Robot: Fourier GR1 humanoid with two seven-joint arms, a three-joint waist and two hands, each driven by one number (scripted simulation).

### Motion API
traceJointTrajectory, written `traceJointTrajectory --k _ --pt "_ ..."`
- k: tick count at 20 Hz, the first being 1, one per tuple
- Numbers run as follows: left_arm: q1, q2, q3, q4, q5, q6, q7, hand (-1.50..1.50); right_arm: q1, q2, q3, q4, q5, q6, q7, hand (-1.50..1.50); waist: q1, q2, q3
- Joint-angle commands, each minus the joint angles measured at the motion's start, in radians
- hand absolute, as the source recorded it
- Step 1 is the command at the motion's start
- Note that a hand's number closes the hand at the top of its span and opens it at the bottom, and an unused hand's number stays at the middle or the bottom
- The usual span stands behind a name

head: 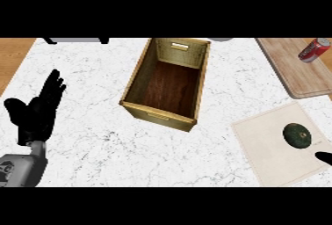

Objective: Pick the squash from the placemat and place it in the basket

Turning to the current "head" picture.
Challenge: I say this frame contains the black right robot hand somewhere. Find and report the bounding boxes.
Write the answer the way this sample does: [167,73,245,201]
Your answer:
[314,151,332,166]

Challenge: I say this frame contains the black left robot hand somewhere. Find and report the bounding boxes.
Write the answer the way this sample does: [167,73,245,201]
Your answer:
[3,69,68,147]

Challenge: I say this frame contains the dark green round squash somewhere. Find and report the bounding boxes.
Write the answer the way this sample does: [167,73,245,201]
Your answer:
[282,122,314,149]

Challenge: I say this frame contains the beige placemat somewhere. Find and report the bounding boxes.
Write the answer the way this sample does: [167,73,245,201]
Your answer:
[230,100,332,187]

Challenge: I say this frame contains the tan rectangular wicker basket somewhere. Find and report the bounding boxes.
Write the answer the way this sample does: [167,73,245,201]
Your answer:
[118,38,213,133]

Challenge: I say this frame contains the grey appliance with black legs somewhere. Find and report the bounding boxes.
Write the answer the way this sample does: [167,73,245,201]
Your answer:
[40,38,111,46]

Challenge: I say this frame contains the pale wooden cutting board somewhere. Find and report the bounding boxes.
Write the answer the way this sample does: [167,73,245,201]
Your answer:
[254,38,332,100]

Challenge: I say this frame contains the red soda can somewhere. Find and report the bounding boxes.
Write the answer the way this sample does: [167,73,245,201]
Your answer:
[297,38,332,63]

